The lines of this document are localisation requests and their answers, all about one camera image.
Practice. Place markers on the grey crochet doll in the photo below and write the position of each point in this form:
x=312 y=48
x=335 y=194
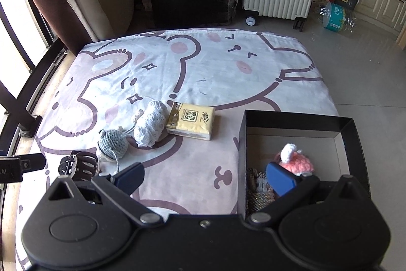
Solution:
x=111 y=144

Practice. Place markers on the black window railing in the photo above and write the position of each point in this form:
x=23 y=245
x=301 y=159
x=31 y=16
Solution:
x=19 y=67

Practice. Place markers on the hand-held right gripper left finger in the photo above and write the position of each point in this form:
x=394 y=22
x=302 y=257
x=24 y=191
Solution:
x=128 y=179

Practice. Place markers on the yellow tissue packet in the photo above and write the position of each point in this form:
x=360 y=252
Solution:
x=192 y=121

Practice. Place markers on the cartoon bear printed bed sheet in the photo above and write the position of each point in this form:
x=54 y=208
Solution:
x=206 y=67

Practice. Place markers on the white crochet pouch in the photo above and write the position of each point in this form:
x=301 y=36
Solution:
x=150 y=125

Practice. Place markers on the black cardboard box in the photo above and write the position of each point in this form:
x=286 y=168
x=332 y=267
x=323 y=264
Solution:
x=301 y=121

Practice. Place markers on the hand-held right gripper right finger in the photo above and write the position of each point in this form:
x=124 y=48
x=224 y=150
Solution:
x=282 y=180

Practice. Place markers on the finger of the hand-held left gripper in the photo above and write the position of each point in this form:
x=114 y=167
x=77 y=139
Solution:
x=33 y=162

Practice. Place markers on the large teal label water bottle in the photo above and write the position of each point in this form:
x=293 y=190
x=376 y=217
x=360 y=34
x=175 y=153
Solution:
x=334 y=18

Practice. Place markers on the black hair claw clip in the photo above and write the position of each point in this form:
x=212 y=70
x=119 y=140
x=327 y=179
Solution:
x=79 y=163

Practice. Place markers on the pink crochet doll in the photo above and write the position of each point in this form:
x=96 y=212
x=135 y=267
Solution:
x=296 y=160

